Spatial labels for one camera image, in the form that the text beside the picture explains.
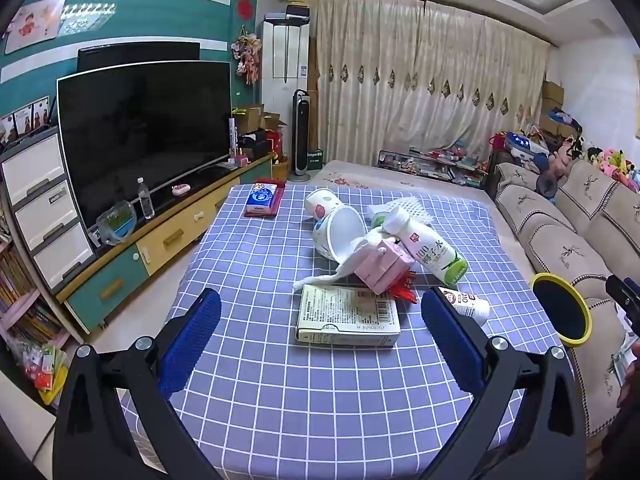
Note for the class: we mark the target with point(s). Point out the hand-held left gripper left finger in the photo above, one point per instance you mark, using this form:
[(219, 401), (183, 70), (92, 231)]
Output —
[(192, 340)]

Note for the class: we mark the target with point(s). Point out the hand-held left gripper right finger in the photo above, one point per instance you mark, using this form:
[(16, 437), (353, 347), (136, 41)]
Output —
[(450, 345)]

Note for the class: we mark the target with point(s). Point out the small white bottle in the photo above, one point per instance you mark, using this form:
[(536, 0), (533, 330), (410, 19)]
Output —
[(470, 306)]

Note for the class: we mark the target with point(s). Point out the yellow rimmed black disc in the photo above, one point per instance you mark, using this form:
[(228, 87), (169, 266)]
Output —
[(560, 310)]

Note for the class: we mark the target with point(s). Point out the red wrapper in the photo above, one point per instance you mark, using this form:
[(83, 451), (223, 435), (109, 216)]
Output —
[(402, 291)]

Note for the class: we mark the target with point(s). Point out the white green drink bottle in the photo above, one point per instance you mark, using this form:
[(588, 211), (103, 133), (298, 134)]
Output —
[(430, 252)]

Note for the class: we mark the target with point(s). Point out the pink carton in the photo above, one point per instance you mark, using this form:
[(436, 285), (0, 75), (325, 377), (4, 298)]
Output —
[(385, 267)]

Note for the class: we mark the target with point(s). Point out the beige drink carton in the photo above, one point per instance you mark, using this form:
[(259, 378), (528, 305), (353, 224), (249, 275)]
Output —
[(345, 312)]

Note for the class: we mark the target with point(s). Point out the white tissue paper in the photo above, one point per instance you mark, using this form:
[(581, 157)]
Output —
[(345, 267)]

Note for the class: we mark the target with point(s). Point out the white foam fruit net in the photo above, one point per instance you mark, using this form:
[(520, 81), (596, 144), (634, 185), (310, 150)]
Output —
[(417, 210)]

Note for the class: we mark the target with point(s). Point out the green label jar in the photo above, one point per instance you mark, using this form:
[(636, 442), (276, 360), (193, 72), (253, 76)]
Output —
[(378, 221)]

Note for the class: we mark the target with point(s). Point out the white paper bowl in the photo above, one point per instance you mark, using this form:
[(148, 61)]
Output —
[(345, 232)]

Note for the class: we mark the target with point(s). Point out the floral paper cup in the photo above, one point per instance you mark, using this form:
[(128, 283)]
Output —
[(322, 205)]

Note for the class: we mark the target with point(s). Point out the clear plastic packet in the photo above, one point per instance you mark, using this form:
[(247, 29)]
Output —
[(621, 360)]

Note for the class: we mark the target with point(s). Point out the green yellow television cabinet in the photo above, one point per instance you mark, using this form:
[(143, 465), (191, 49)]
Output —
[(120, 280)]

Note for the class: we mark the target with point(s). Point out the beige sofa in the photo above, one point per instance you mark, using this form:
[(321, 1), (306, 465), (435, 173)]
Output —
[(550, 240)]

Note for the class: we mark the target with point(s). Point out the purple checked tablecloth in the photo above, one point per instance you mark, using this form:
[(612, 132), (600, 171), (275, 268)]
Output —
[(260, 410)]

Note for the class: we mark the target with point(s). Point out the glass fish bowl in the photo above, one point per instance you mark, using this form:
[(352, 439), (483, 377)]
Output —
[(117, 222)]

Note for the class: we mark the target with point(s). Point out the dark round cushion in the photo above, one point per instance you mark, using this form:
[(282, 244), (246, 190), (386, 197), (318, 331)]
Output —
[(547, 182)]

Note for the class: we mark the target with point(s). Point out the pile of plush toys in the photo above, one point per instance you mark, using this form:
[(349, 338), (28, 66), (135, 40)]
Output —
[(610, 160)]

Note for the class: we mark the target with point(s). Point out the clear water bottle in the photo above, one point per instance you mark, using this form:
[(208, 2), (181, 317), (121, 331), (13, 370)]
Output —
[(146, 202)]

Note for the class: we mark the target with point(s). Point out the small pink dish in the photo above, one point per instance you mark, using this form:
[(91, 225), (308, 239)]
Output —
[(181, 190)]

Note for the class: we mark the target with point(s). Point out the pile of colourful packets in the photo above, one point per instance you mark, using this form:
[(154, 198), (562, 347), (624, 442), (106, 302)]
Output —
[(42, 370)]

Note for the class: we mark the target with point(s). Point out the blue tissue pack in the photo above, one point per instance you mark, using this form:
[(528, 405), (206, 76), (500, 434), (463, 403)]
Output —
[(260, 197)]

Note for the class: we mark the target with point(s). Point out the bookshelf with books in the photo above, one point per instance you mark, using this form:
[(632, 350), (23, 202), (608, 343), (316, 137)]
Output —
[(20, 290)]

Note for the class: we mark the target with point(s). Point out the low glass table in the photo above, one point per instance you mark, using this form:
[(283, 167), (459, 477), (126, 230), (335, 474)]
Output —
[(425, 165)]

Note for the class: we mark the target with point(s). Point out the floral floor mattress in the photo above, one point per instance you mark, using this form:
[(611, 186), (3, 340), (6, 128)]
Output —
[(350, 175)]

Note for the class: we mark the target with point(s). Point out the white plastic drawer unit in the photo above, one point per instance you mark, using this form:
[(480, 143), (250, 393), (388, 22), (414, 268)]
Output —
[(40, 210)]

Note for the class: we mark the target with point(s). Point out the tall white box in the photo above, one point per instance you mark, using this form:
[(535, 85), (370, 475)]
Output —
[(232, 137)]

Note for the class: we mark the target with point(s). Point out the black box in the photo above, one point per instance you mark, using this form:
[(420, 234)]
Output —
[(252, 142)]

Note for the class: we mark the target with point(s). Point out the large black television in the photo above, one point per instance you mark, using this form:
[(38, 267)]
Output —
[(140, 135)]

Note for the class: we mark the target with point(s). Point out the red box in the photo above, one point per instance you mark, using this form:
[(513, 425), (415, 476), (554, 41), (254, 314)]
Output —
[(275, 142)]

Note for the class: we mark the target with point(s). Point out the stack of cardboard boxes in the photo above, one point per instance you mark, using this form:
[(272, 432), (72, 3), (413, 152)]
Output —
[(552, 92)]

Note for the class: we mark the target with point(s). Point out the open cardboard boxes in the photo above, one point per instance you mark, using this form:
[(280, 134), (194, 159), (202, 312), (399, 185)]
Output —
[(252, 117)]

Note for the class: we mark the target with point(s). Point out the black tower fan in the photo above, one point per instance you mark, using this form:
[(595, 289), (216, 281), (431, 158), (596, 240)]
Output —
[(301, 135)]

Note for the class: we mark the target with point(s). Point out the cream embroidered curtain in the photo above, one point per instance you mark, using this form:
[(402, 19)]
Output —
[(410, 85)]

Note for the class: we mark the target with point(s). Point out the framed photos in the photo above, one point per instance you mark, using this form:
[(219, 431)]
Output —
[(25, 120)]

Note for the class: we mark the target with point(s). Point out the hanging flower decoration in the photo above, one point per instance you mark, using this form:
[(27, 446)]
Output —
[(247, 57)]

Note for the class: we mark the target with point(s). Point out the white standing air conditioner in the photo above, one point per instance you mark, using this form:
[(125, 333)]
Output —
[(280, 60)]

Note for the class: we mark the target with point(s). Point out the box on air conditioner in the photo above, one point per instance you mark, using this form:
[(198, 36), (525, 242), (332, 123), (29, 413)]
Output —
[(297, 9)]

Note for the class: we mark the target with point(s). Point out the red round wall ornament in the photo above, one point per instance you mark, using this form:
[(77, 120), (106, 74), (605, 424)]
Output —
[(245, 8)]

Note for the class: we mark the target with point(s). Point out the cartoon wall poster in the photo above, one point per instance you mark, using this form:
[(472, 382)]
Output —
[(32, 22)]

